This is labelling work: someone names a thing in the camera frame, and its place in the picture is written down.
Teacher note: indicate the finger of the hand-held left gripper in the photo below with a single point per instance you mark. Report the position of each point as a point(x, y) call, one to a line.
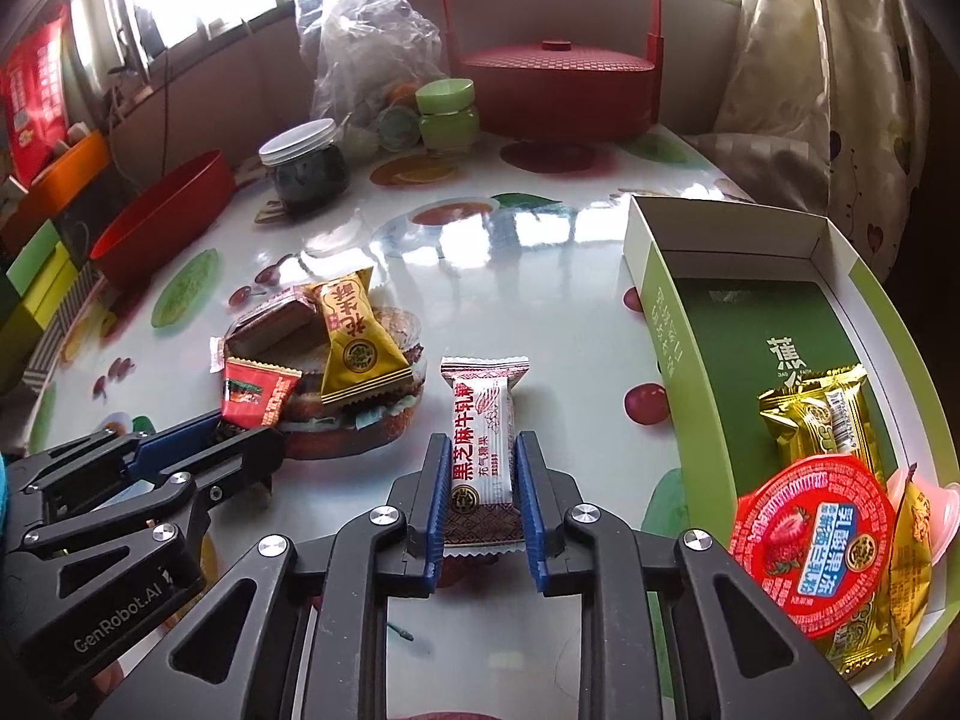
point(176, 446)
point(240, 461)

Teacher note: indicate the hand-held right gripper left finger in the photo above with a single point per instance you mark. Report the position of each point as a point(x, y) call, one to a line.
point(435, 510)

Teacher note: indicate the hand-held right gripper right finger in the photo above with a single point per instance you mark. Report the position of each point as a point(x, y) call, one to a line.
point(529, 510)

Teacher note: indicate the small red snack packet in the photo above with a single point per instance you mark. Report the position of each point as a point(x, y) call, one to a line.
point(255, 394)

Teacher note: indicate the white and brown snack packet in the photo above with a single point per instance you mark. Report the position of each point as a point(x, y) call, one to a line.
point(484, 450)

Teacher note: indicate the gold snack packet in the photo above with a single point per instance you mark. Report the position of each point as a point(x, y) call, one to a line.
point(855, 652)
point(817, 412)

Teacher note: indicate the yellow snack packet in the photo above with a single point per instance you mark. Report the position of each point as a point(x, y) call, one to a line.
point(911, 562)
point(360, 352)

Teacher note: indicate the brown pastry in clear wrapper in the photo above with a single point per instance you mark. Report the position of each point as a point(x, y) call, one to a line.
point(274, 326)

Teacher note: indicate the black and white patterned box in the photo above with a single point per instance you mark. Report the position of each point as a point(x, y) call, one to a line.
point(49, 360)

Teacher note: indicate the yellow-green cardboard box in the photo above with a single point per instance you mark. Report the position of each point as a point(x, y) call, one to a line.
point(52, 292)

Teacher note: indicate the red plastic basin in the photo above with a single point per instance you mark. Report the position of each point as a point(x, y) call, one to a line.
point(157, 225)

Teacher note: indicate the glossy printed table cover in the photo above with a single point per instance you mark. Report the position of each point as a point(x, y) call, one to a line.
point(525, 277)

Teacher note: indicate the dark green cardboard box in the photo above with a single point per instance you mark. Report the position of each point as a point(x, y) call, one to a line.
point(34, 251)

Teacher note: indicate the glass jar with white lid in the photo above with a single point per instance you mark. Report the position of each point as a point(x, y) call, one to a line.
point(307, 180)

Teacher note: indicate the orange box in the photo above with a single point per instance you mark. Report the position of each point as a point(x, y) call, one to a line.
point(64, 176)

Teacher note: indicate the small pale green jar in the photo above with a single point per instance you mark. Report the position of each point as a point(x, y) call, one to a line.
point(397, 129)

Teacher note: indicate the red printed bag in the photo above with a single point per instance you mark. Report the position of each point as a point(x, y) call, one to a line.
point(34, 90)

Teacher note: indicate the green lidded jar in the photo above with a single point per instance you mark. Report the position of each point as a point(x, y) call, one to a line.
point(446, 124)

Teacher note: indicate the small orange lid jar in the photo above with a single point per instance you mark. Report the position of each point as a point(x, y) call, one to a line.
point(401, 94)

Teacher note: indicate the clear plastic bag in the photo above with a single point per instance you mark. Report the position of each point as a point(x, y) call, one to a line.
point(360, 37)

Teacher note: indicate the cream patterned curtain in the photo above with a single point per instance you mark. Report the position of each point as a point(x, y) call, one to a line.
point(810, 75)

